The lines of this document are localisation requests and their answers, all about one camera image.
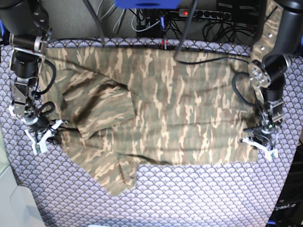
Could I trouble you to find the white plastic bin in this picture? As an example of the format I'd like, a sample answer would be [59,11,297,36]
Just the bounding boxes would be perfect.
[0,135,45,227]

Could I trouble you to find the black power strip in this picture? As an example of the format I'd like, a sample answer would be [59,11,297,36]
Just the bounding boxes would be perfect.
[178,9,232,21]

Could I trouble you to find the purple fan-pattern tablecloth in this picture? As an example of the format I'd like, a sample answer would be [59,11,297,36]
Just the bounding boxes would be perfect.
[0,46,303,227]

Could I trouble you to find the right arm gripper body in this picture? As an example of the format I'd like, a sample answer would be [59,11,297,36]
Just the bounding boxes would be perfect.
[24,119,65,155]

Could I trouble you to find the red and black clamp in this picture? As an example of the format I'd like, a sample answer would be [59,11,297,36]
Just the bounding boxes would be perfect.
[161,39,168,50]

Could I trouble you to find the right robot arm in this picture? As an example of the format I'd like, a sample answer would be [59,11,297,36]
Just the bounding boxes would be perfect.
[0,0,65,155]

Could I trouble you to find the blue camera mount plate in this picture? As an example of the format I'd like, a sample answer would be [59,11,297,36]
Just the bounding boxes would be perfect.
[115,0,181,9]

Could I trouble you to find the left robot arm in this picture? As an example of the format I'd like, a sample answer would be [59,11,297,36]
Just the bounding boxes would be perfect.
[232,0,303,161]

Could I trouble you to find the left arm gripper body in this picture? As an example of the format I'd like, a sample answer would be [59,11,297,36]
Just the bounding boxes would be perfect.
[239,126,279,161]

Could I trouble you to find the camouflage T-shirt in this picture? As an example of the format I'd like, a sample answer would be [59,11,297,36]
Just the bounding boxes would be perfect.
[43,47,258,196]

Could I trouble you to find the black OpenArm box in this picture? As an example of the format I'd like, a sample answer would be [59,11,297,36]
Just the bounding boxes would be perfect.
[266,141,303,227]

